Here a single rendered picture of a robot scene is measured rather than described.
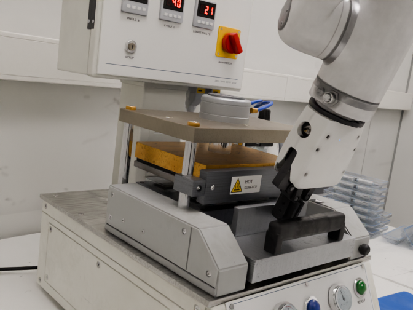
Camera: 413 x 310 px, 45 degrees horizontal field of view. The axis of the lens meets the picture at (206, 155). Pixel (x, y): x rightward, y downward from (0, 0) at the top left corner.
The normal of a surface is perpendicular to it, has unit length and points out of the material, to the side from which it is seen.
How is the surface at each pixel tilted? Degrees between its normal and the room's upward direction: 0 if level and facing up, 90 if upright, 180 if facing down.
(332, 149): 110
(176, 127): 90
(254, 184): 90
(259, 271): 90
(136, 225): 90
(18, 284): 0
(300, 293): 65
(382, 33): 103
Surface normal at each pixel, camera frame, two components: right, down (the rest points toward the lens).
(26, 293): 0.13, -0.98
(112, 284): -0.74, 0.01
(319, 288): 0.65, -0.22
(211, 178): 0.66, 0.21
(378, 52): -0.06, 0.41
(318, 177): 0.57, 0.51
